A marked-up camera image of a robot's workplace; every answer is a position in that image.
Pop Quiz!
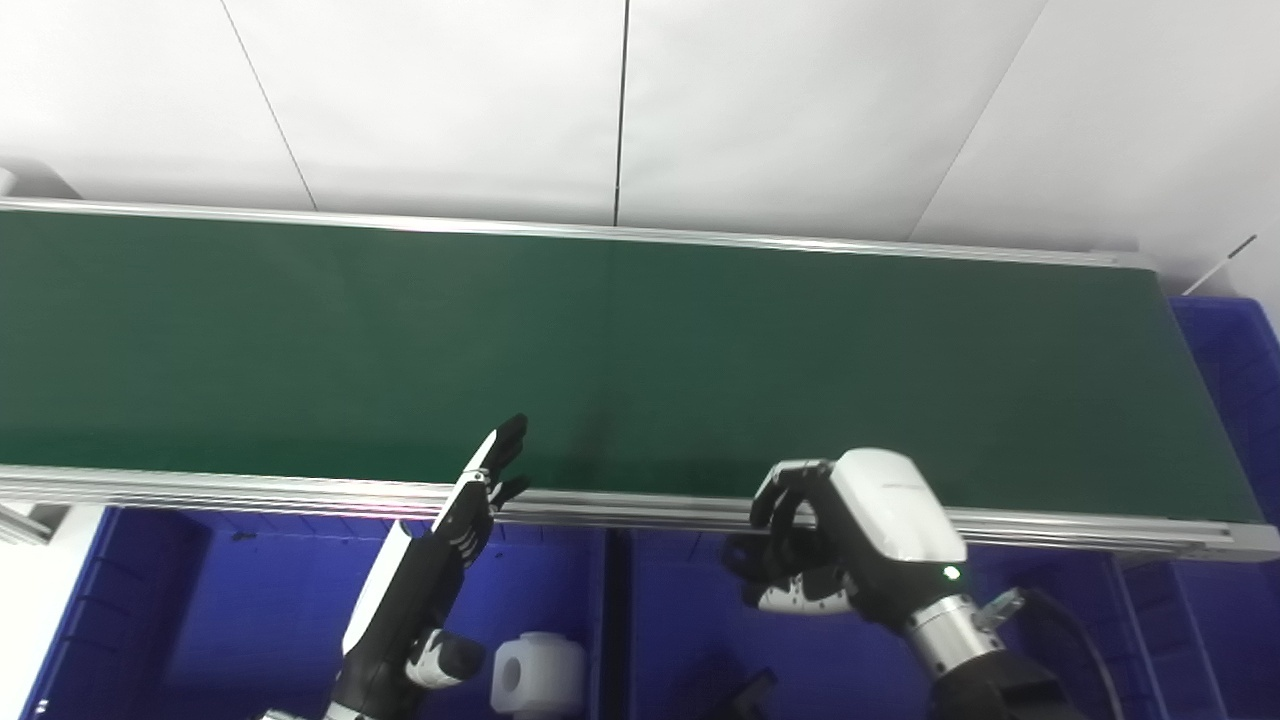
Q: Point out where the green conveyor belt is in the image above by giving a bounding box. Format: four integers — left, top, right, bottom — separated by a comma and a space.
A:
0, 210, 1266, 523
0, 197, 1280, 562

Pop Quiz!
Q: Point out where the black flanged metal part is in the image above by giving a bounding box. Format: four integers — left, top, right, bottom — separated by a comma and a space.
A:
722, 482, 851, 609

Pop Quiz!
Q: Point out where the white plastic pipe fitting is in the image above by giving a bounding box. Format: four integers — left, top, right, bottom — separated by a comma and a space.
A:
490, 631, 589, 717

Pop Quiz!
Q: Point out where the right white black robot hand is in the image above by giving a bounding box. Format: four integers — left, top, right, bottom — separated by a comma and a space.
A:
722, 448, 969, 633

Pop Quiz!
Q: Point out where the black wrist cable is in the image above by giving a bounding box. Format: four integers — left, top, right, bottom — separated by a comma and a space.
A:
985, 587, 1128, 720

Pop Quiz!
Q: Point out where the thin white rod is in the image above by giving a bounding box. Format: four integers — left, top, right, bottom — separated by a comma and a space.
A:
1180, 234, 1259, 297

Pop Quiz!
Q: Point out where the aluminium conveyor support bracket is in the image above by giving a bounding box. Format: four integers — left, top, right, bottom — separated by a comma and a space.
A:
0, 503, 73, 547

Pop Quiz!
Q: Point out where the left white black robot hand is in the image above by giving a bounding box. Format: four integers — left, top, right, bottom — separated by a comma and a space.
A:
335, 413, 531, 719

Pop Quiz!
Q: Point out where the blue plastic bin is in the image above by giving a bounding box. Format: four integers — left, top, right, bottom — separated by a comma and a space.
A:
610, 528, 1243, 720
20, 505, 612, 720
1168, 295, 1280, 720

